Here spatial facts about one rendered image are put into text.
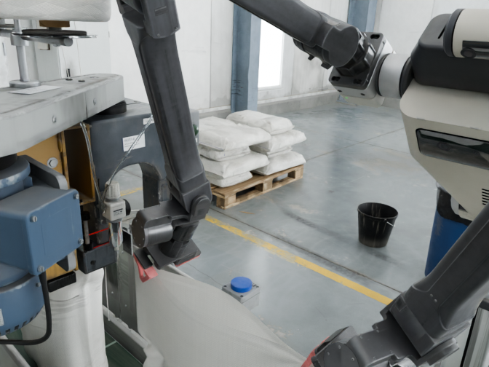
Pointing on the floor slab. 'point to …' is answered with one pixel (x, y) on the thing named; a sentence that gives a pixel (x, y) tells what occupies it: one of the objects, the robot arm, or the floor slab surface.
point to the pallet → (225, 196)
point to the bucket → (375, 223)
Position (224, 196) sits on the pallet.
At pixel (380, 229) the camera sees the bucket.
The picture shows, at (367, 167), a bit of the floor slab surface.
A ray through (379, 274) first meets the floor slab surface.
